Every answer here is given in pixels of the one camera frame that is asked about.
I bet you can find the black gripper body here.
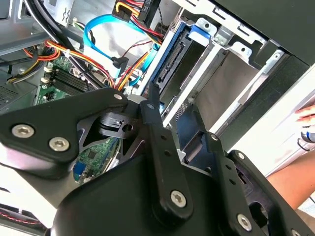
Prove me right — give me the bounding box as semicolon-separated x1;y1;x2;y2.
49;153;237;236

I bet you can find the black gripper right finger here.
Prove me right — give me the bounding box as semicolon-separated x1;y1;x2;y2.
205;132;315;236

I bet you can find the person hand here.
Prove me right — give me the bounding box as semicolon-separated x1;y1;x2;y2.
294;104;315;123

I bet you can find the orange red power wire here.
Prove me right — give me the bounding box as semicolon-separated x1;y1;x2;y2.
112;0;164;41

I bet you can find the hard disk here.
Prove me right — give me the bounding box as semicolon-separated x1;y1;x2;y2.
147;18;215;109

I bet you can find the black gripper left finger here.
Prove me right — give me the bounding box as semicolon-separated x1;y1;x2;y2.
0;82;194;219

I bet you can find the blue data wire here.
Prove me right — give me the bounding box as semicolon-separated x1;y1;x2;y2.
83;13;155;77

